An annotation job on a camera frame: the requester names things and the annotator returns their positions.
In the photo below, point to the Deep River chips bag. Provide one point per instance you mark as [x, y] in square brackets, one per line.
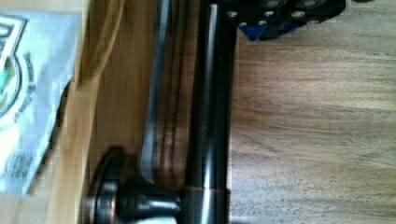
[38, 52]

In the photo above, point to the black metal drawer handle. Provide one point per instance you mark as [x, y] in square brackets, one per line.
[122, 191]

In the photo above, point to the light wooden drawer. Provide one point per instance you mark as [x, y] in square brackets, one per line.
[106, 104]

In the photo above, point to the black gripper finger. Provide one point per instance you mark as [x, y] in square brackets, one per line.
[285, 16]
[255, 18]

